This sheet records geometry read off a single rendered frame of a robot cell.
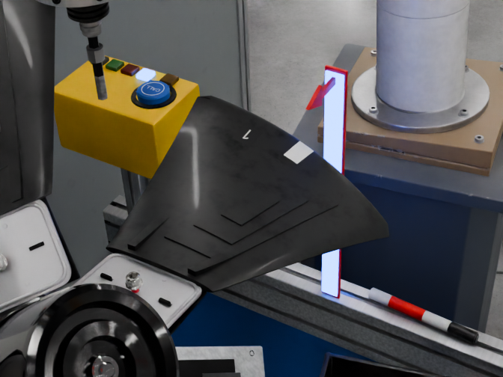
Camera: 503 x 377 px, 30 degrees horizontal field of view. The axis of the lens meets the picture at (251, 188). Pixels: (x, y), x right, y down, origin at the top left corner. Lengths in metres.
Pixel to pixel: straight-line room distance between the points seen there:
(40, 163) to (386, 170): 0.66
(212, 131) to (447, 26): 0.44
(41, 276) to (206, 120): 0.29
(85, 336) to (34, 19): 0.24
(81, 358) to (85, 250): 1.35
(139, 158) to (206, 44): 1.03
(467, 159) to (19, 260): 0.71
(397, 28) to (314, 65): 1.96
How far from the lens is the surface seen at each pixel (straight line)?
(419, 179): 1.24
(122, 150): 1.16
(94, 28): 0.59
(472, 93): 1.33
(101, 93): 0.62
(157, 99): 1.13
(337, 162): 1.02
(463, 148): 1.24
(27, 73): 0.70
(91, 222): 1.97
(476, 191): 1.23
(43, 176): 0.68
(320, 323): 1.21
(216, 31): 2.18
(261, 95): 3.04
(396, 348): 1.18
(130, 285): 0.73
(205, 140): 0.88
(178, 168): 0.85
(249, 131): 0.90
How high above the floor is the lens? 1.71
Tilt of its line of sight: 40 degrees down
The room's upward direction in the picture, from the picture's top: 3 degrees counter-clockwise
